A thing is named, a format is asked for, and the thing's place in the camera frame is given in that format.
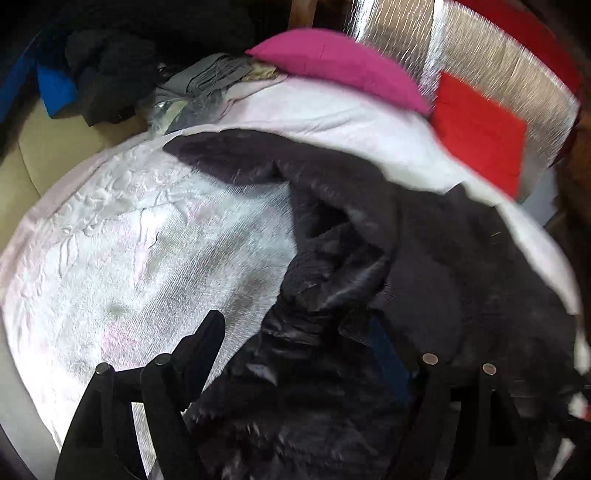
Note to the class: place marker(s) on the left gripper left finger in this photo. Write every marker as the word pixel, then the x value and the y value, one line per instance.
pixel 101 441

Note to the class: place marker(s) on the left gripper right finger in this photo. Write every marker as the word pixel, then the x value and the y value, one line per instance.
pixel 468 411

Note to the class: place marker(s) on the black quilted puffer jacket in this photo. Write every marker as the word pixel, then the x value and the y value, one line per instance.
pixel 305 397

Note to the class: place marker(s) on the white pink bed blanket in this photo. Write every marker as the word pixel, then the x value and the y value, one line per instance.
pixel 126 253

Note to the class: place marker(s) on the red square pillow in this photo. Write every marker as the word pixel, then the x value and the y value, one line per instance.
pixel 481 133

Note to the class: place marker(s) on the blue jacket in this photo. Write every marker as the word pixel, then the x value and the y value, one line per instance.
pixel 56 89

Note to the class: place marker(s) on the black coat pile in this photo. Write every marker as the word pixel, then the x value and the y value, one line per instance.
pixel 113 70

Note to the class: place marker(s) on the grey folded garment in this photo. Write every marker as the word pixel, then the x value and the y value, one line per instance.
pixel 195 95

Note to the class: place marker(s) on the silver foil insulation panel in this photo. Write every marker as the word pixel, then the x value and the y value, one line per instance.
pixel 431 37

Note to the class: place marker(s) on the red blanket on railing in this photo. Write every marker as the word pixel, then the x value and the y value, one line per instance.
pixel 529 31

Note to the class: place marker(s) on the magenta pillow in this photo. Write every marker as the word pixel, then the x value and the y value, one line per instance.
pixel 333 56

